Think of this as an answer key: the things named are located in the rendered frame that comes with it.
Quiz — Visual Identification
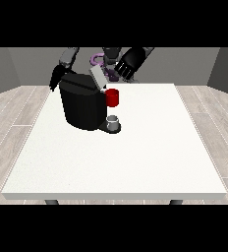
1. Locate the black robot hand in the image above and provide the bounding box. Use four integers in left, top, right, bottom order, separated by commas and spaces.
48, 63, 67, 93
114, 47, 148, 81

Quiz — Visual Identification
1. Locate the pale grey machine lid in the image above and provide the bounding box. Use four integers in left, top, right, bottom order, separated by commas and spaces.
88, 64, 109, 91

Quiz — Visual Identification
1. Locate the red pod holder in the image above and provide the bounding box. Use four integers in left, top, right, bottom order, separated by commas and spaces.
105, 88, 120, 108

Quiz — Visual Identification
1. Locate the black coffee machine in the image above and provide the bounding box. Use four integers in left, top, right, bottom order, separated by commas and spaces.
58, 72, 122, 134

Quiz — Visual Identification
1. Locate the small grey cup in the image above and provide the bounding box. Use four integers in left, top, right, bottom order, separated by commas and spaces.
106, 114, 120, 131

